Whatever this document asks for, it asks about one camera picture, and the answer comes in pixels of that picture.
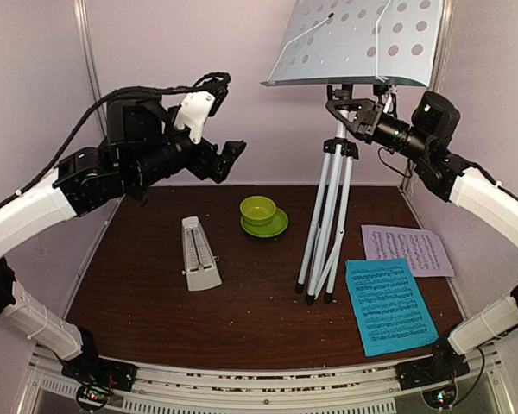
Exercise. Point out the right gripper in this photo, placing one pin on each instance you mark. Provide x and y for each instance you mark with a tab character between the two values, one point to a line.
369	115

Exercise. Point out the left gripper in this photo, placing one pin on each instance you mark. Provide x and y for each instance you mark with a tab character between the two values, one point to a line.
203	166

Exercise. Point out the purple sheet music page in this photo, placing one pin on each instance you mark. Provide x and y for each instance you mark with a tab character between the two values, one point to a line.
422	249

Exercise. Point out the grey metronome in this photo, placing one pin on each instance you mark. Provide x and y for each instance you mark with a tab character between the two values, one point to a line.
201	268

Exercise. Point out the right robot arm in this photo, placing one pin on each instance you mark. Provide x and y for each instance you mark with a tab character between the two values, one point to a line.
453	179

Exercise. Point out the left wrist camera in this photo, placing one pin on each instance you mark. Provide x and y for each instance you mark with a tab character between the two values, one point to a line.
195	109

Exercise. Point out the green plastic bowl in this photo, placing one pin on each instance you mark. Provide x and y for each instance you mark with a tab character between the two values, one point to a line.
257	210

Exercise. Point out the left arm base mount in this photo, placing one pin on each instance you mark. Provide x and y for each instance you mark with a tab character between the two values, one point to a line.
98	383

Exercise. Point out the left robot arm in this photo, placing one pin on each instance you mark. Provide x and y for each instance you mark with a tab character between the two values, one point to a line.
152	134

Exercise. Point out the blue sheet music page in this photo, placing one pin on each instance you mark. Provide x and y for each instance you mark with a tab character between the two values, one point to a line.
390	311

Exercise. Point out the white music stand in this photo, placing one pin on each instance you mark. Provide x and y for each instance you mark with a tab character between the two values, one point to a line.
340	44

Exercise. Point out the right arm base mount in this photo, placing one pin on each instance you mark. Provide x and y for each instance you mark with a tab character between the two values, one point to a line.
431	379

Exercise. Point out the green plastic plate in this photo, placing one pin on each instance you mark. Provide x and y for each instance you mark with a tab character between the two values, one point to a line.
274	227

